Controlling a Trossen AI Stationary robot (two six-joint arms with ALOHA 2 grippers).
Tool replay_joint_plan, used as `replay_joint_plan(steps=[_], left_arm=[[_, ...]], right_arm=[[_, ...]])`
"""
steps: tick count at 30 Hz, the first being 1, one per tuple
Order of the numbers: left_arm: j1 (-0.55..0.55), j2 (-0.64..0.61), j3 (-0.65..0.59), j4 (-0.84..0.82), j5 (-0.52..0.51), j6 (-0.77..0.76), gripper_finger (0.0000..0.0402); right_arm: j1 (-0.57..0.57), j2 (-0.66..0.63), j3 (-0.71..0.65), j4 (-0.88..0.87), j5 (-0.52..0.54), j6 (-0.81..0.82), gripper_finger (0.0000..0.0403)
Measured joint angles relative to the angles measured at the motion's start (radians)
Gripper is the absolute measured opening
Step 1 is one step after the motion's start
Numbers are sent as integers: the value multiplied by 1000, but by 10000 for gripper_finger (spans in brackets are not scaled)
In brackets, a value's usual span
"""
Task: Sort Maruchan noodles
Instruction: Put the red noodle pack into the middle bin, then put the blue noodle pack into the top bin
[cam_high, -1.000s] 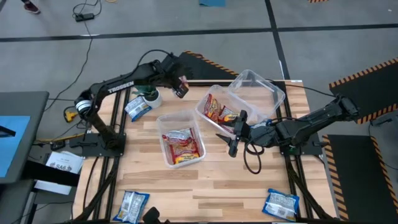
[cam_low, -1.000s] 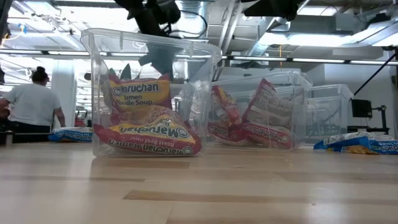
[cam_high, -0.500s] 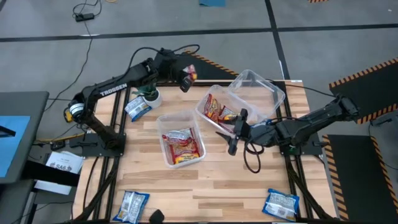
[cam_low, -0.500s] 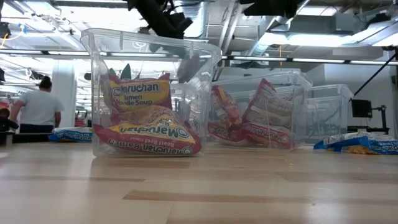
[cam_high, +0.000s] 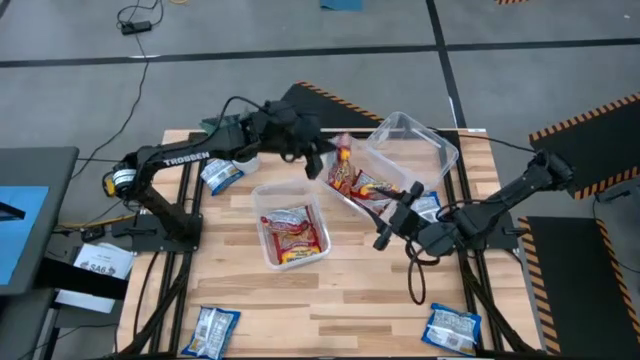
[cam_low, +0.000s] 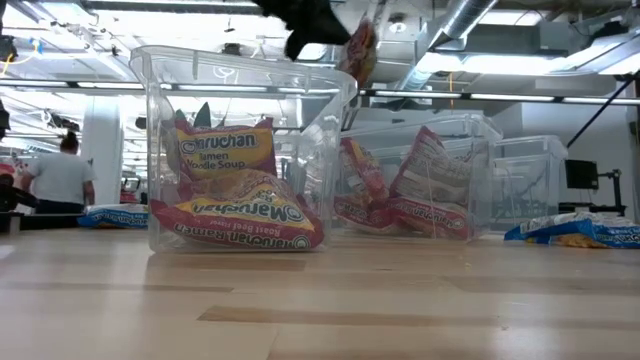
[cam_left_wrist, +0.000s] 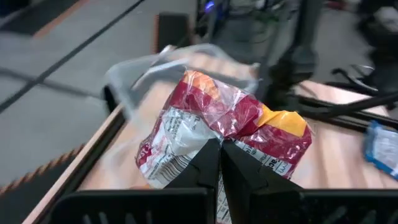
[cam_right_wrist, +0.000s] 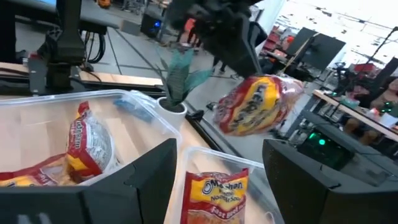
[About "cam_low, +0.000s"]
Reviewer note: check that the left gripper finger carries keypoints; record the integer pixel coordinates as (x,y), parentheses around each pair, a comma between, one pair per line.
(320,22)
(295,35)

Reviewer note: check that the red Maruchan noodle packet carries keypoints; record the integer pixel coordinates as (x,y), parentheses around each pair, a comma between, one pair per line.
(430,220)
(360,55)
(225,150)
(240,220)
(357,215)
(432,170)
(362,170)

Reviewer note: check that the blue Maruchan noodle packet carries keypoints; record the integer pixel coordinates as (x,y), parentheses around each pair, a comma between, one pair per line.
(580,232)
(115,217)

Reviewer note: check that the black monitor on arm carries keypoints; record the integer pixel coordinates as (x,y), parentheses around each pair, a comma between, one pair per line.
(581,175)

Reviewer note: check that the clear plastic storage bin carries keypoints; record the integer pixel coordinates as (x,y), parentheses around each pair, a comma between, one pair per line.
(240,70)
(530,170)
(480,160)

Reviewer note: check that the LED light strip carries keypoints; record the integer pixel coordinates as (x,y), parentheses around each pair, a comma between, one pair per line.
(35,83)
(512,97)
(600,101)
(110,85)
(417,95)

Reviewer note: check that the ceiling light fixture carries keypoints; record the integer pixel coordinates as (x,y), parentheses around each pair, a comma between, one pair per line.
(500,62)

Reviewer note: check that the white pillar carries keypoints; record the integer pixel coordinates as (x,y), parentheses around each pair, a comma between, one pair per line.
(102,150)

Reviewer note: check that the person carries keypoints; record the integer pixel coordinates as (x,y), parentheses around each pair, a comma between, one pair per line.
(60,180)

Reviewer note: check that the black desk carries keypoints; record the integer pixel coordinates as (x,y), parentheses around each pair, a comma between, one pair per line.
(590,207)

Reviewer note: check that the silver ceiling duct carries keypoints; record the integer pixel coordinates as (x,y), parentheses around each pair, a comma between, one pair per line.
(465,20)

